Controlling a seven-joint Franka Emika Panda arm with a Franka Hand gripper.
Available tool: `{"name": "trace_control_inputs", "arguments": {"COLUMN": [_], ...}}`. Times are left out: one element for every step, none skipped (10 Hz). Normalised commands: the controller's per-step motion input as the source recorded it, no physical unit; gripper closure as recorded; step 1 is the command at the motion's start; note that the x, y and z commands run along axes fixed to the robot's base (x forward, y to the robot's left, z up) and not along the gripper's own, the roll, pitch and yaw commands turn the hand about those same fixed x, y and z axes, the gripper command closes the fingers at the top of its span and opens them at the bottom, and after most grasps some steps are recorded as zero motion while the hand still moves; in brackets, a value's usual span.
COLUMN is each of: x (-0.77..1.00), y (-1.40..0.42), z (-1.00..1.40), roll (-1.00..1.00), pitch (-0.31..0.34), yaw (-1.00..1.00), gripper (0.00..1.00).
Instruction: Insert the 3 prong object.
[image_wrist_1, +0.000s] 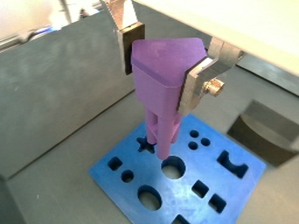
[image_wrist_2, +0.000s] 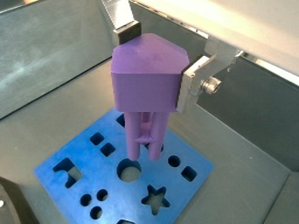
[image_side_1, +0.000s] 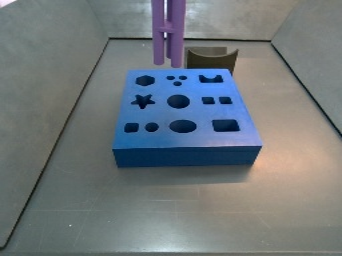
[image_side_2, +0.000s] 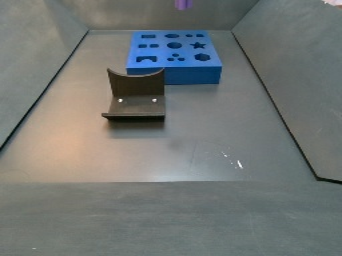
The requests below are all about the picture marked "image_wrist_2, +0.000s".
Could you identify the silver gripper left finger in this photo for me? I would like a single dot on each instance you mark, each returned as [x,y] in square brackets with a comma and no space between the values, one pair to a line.
[126,27]

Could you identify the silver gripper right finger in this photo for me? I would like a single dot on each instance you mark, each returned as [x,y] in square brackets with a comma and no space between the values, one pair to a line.
[198,78]

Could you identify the blue shape sorting board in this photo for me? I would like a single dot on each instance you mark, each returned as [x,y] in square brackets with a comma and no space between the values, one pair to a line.
[102,188]

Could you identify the black object at corner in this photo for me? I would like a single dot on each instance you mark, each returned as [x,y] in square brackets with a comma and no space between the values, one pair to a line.
[15,210]

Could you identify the purple three prong object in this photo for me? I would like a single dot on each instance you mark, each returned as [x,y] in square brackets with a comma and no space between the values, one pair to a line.
[146,72]

